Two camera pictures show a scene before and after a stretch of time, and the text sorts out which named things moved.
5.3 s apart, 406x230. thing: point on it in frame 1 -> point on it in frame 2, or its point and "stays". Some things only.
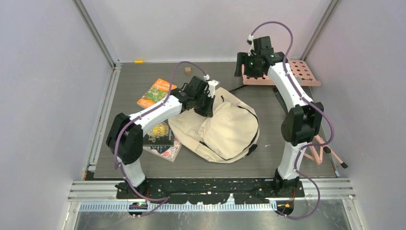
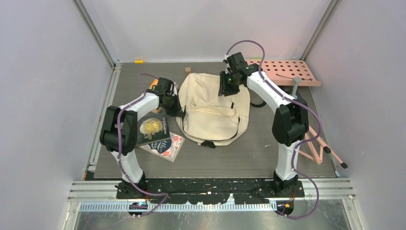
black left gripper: (207, 111) -> (177, 111)
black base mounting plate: (190, 191) stays
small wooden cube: (188, 71) stays
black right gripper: (242, 58) -> (224, 89)
